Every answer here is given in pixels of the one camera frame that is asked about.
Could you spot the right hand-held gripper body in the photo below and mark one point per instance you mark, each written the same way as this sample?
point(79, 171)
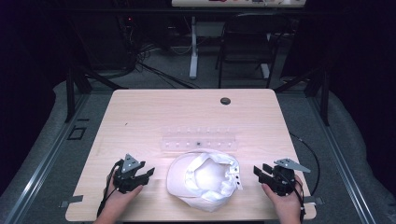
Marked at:
point(282, 180)

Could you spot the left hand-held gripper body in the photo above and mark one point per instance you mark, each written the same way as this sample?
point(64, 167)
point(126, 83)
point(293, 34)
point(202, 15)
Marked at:
point(128, 179)

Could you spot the white cap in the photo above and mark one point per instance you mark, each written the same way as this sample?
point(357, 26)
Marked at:
point(202, 183)

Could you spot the person's left hand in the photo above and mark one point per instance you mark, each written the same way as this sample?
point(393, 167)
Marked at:
point(120, 200)

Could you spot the person's right hand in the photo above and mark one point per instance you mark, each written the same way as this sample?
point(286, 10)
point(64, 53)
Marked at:
point(285, 203)

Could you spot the grey tape strip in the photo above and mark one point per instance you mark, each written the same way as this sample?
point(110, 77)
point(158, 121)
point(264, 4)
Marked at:
point(71, 201)
point(314, 200)

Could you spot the clear acrylic rack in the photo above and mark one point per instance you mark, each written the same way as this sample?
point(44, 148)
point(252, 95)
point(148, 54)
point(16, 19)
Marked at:
point(199, 140)

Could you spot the black metal stand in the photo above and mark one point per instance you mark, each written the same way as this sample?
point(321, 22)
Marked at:
point(322, 93)
point(71, 93)

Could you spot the black chair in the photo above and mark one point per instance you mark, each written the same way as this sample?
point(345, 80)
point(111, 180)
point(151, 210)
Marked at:
point(246, 46)

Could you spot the white desk leg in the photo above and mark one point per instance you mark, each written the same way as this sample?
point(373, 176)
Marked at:
point(193, 46)

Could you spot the aluminium rail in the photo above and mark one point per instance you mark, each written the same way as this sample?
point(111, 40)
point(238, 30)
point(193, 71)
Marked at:
point(37, 177)
point(342, 174)

